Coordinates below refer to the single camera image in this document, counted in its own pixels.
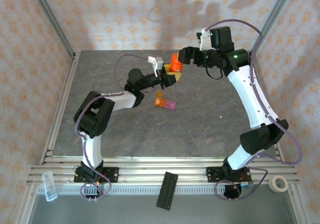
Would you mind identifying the grey metal panel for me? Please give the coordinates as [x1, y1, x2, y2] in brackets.
[27, 193, 298, 224]

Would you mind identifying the white masking tape roll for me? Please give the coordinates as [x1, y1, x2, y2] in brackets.
[268, 175, 289, 193]

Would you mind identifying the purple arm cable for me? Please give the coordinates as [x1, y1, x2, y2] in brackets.
[204, 19, 304, 201]
[74, 54, 151, 201]

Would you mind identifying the orange pink pill organizer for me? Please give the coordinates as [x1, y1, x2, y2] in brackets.
[154, 90, 177, 111]

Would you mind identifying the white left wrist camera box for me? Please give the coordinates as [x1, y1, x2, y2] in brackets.
[147, 56, 164, 77]

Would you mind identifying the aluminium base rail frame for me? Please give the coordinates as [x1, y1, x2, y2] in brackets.
[26, 156, 300, 186]

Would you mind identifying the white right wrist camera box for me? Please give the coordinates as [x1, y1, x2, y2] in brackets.
[195, 28, 213, 51]

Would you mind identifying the black ribbed plastic strip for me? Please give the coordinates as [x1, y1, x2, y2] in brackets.
[155, 171, 179, 211]

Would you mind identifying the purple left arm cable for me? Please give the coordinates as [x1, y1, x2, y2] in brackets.
[74, 54, 151, 201]

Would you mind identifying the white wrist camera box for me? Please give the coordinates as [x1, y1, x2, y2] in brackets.
[195, 28, 213, 51]
[147, 56, 164, 77]

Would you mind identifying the grey slotted cable duct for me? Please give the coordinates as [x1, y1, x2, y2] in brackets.
[37, 185, 273, 196]

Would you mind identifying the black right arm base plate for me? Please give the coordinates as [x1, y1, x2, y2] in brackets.
[206, 166, 252, 183]

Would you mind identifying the patterned backdrop cloth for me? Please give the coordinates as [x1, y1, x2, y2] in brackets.
[0, 0, 320, 224]

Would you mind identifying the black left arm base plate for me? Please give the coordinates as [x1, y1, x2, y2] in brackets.
[74, 167, 119, 184]

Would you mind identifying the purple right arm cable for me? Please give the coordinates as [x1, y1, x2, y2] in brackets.
[204, 19, 304, 201]

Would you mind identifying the aluminium frame post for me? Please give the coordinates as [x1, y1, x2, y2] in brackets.
[26, 0, 76, 59]
[249, 0, 298, 58]

